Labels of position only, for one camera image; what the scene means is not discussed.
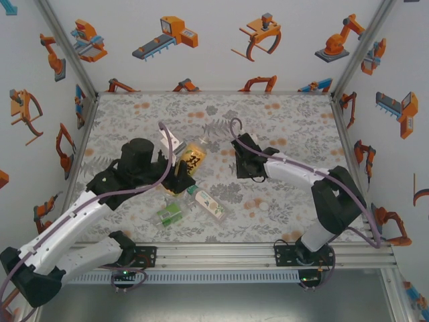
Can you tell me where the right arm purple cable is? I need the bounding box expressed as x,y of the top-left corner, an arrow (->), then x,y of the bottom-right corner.
229,116 -> 383,292

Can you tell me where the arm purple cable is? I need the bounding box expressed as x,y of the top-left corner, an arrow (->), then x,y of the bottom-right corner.
0,121 -> 176,322
229,116 -> 383,292

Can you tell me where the grey metal panel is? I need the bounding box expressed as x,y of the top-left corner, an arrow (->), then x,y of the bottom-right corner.
35,283 -> 395,322

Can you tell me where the slotted grey cable duct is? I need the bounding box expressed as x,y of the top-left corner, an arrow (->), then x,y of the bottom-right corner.
63,270 -> 300,284

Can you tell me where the aluminium corner post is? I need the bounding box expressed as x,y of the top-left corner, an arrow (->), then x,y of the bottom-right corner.
330,0 -> 398,100
33,0 -> 101,99

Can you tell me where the aluminium front frame rail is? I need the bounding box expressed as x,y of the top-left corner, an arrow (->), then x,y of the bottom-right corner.
32,241 -> 399,272

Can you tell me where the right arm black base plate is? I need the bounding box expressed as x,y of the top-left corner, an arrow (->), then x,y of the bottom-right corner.
274,243 -> 336,268

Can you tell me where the aluminium back rail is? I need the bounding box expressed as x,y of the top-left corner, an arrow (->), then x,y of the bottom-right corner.
97,89 -> 334,97

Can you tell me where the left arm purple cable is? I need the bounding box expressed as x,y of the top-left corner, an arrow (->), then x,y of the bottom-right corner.
0,121 -> 176,322

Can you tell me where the floral patterned table cover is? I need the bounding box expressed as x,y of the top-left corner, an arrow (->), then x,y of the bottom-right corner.
71,93 -> 373,245

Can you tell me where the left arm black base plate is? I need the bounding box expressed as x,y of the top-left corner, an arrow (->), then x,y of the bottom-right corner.
132,246 -> 158,268

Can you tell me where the yellow tea bottle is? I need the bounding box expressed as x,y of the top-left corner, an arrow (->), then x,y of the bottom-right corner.
166,136 -> 208,198

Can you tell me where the aluminium side rail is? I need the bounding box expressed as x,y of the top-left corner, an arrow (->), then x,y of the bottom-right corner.
62,95 -> 101,202
330,95 -> 369,189

